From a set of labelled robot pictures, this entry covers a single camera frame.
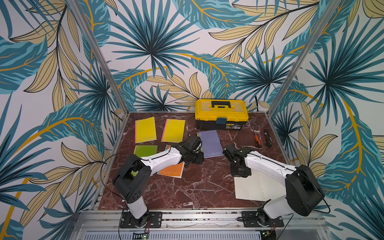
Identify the yellow cover notebook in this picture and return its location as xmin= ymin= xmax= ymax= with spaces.
xmin=162 ymin=119 xmax=186 ymax=143
xmin=135 ymin=117 xmax=157 ymax=144

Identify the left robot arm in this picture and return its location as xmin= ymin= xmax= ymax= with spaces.
xmin=113 ymin=136 xmax=204 ymax=228

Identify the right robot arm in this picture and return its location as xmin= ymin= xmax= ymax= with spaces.
xmin=223 ymin=145 xmax=325 ymax=228

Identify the yellow black toolbox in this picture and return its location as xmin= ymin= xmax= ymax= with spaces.
xmin=195 ymin=99 xmax=249 ymax=130

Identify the orange handle screwdriver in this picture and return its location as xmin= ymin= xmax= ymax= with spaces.
xmin=251 ymin=127 xmax=262 ymax=148

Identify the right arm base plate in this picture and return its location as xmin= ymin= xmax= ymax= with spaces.
xmin=237 ymin=211 xmax=285 ymax=228

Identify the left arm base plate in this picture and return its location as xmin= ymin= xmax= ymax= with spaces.
xmin=119 ymin=211 xmax=163 ymax=229

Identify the aluminium front rail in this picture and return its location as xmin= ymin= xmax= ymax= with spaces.
xmin=70 ymin=208 xmax=332 ymax=240

